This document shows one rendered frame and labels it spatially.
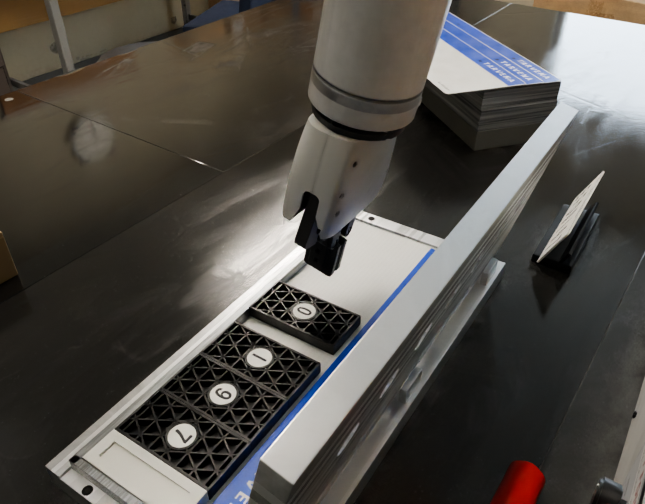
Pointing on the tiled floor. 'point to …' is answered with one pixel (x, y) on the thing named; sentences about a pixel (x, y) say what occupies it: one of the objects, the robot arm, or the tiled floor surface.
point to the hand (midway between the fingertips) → (324, 250)
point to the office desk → (14, 14)
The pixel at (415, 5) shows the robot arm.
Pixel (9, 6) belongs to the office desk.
